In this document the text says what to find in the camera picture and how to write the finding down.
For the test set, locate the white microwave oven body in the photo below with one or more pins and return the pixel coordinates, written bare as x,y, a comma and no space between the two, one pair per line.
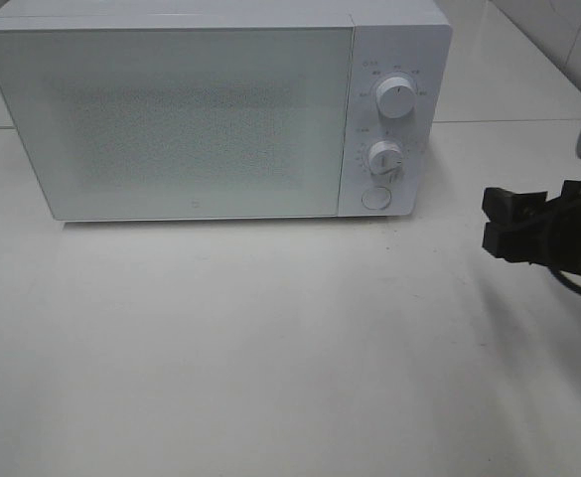
388,37

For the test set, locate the white timer knob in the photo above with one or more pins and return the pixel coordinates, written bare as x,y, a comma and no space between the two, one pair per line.
384,157

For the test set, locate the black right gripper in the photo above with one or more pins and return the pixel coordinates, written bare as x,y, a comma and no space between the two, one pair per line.
561,247

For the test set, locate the round white door button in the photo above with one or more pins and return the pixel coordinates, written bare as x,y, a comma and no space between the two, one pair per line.
376,198

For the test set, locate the upper white power knob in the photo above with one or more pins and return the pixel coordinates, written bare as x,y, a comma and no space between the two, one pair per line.
395,96

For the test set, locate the white microwave door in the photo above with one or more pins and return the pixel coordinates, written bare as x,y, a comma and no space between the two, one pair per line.
170,125

